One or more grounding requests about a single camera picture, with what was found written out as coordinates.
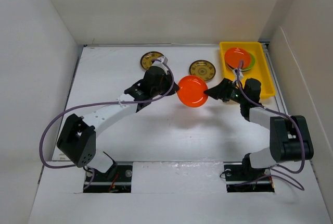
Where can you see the black plate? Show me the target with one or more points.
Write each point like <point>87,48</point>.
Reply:
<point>232,68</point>

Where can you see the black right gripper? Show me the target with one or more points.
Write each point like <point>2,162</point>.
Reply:
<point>221,90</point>

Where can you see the yellow patterned plate right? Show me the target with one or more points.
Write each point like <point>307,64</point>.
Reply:
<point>203,69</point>

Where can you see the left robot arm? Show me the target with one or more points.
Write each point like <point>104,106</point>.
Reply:
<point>78,136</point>

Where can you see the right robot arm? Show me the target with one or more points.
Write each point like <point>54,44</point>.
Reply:
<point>290,144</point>

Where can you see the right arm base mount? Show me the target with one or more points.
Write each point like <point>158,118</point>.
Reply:
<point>240,177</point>

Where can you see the yellow patterned plate left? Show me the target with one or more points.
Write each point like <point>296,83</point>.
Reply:
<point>147,58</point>

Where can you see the green plate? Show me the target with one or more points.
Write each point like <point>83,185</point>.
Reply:
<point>252,63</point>

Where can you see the orange plate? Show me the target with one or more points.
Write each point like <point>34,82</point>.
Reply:
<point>233,56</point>
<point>191,92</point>

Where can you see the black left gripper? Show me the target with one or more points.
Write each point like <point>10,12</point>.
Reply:
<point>167,77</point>

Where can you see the yellow patterned plate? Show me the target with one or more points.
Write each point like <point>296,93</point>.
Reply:
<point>147,58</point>
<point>203,69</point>

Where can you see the yellow plastic bin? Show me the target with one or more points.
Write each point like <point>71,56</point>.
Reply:
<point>260,71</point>

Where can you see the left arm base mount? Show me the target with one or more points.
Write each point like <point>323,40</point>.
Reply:
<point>119,182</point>

